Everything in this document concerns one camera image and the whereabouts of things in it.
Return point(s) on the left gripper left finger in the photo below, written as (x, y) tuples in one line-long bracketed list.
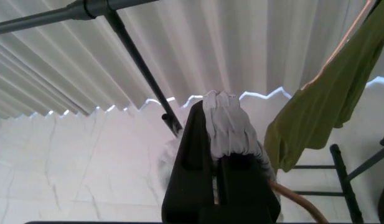
[(191, 180)]

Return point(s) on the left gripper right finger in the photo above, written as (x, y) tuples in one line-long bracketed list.
[(244, 193)]

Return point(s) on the pale grey shorts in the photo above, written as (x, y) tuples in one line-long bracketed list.
[(229, 127)]

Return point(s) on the green long-sleeved shirt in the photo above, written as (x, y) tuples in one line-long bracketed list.
[(319, 118)]

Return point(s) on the black clothes rack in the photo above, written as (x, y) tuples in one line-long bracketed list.
[(132, 53)]

